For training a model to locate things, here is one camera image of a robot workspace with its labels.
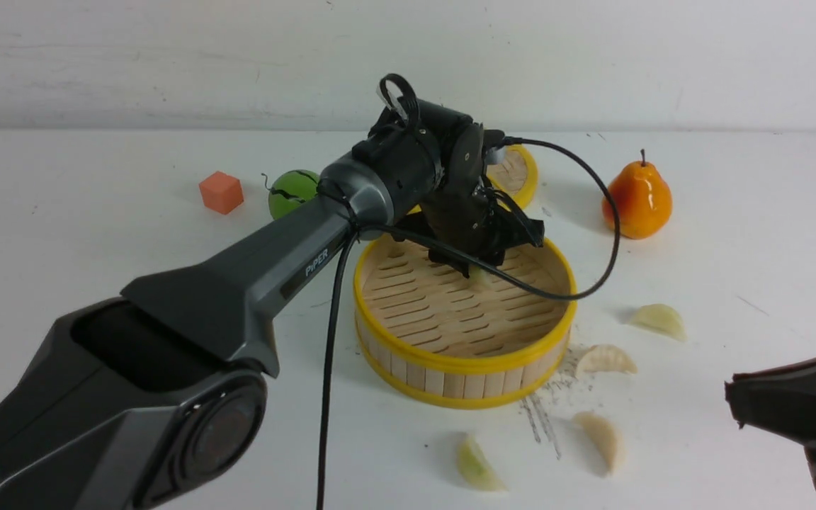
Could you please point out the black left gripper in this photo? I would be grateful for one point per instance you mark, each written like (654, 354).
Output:
(469, 214)

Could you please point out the white dumpling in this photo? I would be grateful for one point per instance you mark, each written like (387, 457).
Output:
(606, 438)
(604, 358)

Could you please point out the green dumpling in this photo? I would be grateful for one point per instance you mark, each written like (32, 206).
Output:
(478, 277)
(474, 467)

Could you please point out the pale dumpling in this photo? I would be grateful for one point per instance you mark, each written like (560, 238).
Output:
(661, 319)

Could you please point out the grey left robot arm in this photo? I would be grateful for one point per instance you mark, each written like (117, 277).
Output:
(137, 400)

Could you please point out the bamboo steamer tray yellow rim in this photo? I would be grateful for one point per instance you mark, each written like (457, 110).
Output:
(438, 338)

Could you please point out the woven bamboo steamer lid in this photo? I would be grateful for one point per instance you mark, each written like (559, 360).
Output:
(517, 175)

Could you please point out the green toy watermelon ball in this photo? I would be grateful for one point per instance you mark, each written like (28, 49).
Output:
(289, 191)

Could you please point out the orange toy pear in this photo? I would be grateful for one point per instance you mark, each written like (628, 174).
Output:
(643, 199)

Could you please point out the orange foam cube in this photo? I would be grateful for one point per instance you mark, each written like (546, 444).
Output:
(221, 193)

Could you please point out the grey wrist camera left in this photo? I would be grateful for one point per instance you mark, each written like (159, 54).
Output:
(493, 149)

